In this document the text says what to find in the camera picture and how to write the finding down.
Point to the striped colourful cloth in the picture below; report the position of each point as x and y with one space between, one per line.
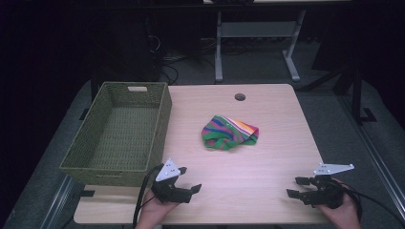
227 133

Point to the grey metal table frame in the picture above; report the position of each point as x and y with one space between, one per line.
258 30

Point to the green woven basket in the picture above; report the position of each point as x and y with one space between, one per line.
124 133

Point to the dark computer case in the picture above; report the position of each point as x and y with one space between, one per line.
127 47

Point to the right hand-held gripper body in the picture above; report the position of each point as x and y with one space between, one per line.
328 192

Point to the aluminium floor rail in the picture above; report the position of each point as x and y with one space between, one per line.
59 203
375 165

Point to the person's right hand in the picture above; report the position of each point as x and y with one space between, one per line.
342 216

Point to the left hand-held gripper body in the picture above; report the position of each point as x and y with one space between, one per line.
168 191

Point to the black metal stand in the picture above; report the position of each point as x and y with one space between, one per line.
356 95

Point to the person's left hand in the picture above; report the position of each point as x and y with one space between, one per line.
153 211

